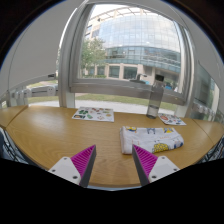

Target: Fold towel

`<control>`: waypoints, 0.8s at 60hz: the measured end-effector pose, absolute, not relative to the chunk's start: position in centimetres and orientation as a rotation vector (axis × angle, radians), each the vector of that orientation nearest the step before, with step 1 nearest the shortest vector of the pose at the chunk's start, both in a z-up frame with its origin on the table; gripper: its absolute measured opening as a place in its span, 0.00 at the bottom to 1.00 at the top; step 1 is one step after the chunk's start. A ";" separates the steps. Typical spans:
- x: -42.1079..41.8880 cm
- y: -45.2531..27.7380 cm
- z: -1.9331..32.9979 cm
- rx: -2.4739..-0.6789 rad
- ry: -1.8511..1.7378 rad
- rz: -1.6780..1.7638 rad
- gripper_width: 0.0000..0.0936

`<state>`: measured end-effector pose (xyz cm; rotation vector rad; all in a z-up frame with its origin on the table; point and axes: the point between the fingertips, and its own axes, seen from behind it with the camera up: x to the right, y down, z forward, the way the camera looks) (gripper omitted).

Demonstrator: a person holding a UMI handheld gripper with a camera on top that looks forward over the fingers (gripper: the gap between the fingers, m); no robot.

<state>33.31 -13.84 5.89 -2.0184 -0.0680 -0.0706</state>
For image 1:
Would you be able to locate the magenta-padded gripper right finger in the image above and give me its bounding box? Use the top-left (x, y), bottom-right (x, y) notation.
top-left (131, 143), bottom-right (181, 187)

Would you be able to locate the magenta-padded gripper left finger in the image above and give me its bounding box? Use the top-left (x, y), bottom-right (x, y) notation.
top-left (48, 144), bottom-right (97, 188)

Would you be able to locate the white cartoon print towel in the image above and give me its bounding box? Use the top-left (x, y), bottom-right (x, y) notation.
top-left (119, 125), bottom-right (185, 155)

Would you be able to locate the sticker sheet with red circle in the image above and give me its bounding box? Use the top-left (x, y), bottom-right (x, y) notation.
top-left (158, 113), bottom-right (187, 127)

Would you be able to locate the sticker sheet with green pictures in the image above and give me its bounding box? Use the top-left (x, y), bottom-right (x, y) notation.
top-left (71, 106), bottom-right (115, 123)

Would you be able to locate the clear grey drink bottle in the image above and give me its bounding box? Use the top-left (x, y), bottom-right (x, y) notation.
top-left (145, 74), bottom-right (166, 120)

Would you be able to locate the green tree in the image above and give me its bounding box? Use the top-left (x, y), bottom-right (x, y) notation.
top-left (80, 37), bottom-right (107, 78)

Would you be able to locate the white roller blind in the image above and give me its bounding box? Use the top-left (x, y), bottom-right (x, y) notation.
top-left (6, 0), bottom-right (84, 83)

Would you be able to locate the glass fronted building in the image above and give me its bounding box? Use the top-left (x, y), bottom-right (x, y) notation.
top-left (83, 4), bottom-right (183, 85)

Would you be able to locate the white rail with knobs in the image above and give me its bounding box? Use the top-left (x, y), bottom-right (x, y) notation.
top-left (6, 84), bottom-right (60, 105)
top-left (191, 101), bottom-right (219, 122)

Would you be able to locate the grey window handle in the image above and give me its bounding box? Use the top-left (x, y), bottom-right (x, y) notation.
top-left (129, 73), bottom-right (148, 84)

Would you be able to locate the grey window frame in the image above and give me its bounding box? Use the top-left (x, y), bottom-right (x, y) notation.
top-left (58, 0), bottom-right (198, 118)

